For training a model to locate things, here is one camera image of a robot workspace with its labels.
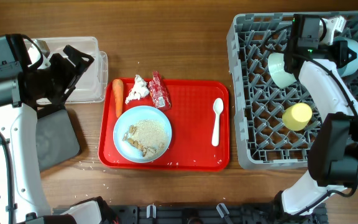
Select yellow plastic cup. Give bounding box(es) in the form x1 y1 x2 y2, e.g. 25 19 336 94
282 103 313 131

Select mint green bowl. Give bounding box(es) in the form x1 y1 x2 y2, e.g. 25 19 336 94
268 53 296 88

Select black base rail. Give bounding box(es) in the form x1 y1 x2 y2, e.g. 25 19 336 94
109 202 329 224

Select orange carrot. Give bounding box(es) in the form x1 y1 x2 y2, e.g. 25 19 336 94
112 79 124 118

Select clear plastic bin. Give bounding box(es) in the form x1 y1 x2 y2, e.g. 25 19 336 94
24 36 108 104

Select crumpled white tissue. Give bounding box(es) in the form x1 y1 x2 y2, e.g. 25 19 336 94
125 75 150 104

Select red snack wrapper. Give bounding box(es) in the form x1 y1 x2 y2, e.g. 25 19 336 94
149 71 172 111

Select black bin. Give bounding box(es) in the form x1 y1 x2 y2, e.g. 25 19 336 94
31 105 81 172

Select light blue bowl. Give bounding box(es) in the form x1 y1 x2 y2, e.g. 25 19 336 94
333 37 358 77

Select grey dishwasher rack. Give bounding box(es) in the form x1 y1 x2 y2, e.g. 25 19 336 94
226 11 358 169

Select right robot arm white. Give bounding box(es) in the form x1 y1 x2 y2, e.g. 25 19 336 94
268 14 358 217

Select white plastic spoon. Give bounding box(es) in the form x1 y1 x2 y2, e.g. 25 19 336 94
211 98 224 147

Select light blue plate with rice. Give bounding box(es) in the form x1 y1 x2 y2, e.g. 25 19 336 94
112 106 173 164

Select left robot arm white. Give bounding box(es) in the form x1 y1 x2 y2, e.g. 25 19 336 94
0 34 94 223

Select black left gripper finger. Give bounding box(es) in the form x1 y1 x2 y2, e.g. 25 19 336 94
63 45 94 78
61 75 81 104

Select red plastic tray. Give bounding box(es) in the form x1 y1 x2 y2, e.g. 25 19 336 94
98 79 230 172

